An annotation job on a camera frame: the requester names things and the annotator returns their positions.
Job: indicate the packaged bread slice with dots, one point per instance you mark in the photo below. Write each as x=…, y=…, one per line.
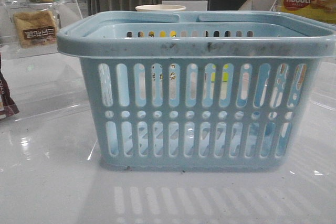
x=36, y=28

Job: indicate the light blue plastic basket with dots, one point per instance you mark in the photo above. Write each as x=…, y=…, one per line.
x=199, y=90

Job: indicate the white paper cup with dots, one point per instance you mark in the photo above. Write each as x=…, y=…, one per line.
x=160, y=8

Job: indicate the clear acrylic display shelf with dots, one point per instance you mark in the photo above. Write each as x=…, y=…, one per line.
x=65, y=12

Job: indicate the brown snack packet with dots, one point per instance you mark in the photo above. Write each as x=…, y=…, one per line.
x=8, y=106

